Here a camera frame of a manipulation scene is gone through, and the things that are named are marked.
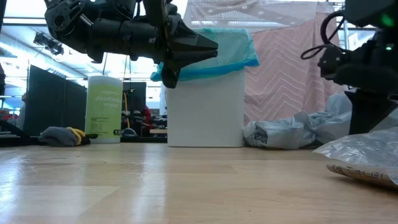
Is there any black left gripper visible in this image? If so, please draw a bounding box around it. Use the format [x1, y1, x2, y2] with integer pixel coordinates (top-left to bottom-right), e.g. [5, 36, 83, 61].
[87, 0, 219, 89]

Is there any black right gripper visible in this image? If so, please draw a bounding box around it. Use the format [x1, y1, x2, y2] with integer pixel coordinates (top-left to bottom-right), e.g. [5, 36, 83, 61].
[334, 29, 398, 135]

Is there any clear plastic bag with label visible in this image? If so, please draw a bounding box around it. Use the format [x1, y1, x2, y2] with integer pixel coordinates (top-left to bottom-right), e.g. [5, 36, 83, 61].
[312, 126, 398, 189]

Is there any teal drawstring trash bag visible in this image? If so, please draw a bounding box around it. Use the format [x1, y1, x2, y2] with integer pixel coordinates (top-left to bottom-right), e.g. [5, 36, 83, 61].
[150, 27, 261, 82]

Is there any white plastic trash bin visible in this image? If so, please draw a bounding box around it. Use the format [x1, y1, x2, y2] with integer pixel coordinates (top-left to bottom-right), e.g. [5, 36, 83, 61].
[166, 68, 246, 148]

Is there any grey plastic bag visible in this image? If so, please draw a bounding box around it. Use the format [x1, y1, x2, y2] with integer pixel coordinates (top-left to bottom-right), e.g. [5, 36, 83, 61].
[242, 91, 355, 150]

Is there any black monitor screen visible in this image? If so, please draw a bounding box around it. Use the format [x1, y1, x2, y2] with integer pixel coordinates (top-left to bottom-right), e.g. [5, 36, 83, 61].
[123, 81, 147, 111]

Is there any pink chevron cloth cover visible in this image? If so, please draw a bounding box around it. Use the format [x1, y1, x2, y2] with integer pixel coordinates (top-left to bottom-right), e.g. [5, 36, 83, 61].
[183, 0, 349, 125]

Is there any green disinfectant wipes canister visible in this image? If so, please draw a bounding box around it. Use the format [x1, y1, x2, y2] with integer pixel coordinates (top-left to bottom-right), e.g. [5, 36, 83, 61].
[84, 75, 124, 144]

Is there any black ceiling spotlight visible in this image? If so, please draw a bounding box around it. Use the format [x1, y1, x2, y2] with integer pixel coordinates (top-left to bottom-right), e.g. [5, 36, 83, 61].
[33, 32, 65, 56]

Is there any black partition panel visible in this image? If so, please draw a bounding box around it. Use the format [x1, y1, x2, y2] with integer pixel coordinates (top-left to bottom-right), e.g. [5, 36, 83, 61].
[23, 64, 88, 138]

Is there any grey yellow work glove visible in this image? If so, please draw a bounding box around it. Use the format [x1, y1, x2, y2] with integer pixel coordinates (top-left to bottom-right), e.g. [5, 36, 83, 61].
[37, 126, 99, 147]

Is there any person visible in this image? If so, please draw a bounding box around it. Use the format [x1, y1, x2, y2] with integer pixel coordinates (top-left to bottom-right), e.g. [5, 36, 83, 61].
[15, 91, 28, 131]

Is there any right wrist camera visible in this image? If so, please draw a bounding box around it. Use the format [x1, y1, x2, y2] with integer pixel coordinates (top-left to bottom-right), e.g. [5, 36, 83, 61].
[317, 43, 346, 80]

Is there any yellow handled mop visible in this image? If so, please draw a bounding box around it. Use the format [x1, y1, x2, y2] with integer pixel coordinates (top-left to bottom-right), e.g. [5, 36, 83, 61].
[123, 88, 139, 138]

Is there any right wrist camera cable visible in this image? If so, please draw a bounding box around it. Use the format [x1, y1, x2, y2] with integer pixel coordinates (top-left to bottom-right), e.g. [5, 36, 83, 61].
[300, 11, 346, 60]

